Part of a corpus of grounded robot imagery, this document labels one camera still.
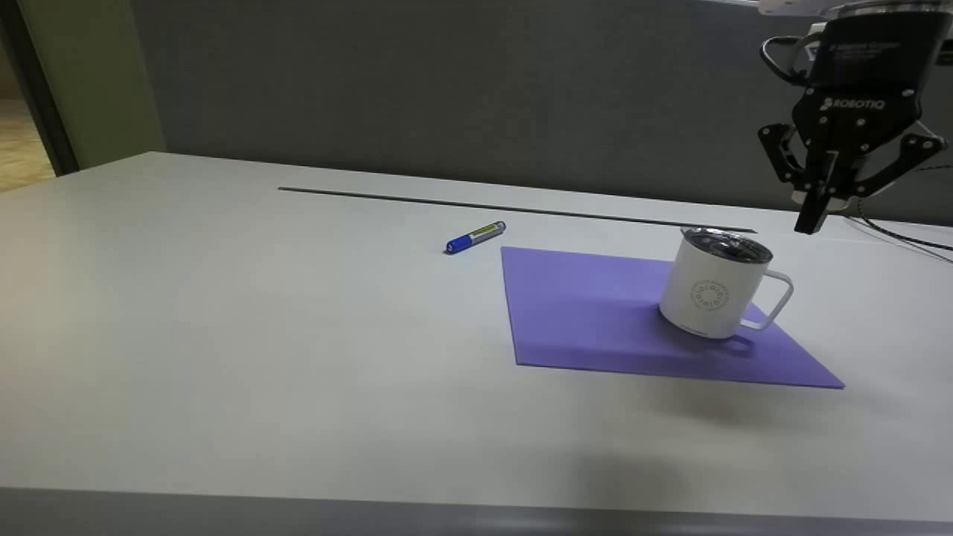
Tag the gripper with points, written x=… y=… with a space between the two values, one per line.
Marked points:
x=856 y=82

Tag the dark clear mug lid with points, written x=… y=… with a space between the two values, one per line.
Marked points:
x=728 y=246

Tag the purple mat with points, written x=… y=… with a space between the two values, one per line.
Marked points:
x=595 y=313

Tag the blue marker pen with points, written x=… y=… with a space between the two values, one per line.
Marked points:
x=473 y=237

